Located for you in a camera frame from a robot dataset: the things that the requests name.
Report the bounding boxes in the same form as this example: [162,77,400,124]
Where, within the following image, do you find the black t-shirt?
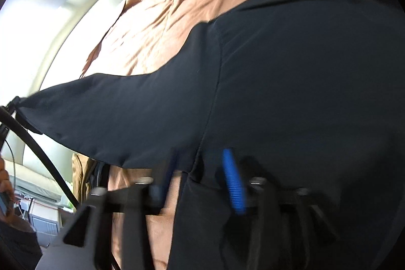
[18,0,404,269]

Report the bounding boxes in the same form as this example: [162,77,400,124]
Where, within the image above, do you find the person's left hand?
[0,158,14,224]

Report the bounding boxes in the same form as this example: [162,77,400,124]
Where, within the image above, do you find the folded olive brown garment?
[71,153,97,203]

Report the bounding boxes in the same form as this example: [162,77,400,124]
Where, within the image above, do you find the cream padded headboard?
[0,0,131,195]

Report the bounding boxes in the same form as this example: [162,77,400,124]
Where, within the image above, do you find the brown bed blanket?
[71,0,371,270]

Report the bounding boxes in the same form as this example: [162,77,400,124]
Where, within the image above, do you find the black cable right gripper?
[0,106,80,211]

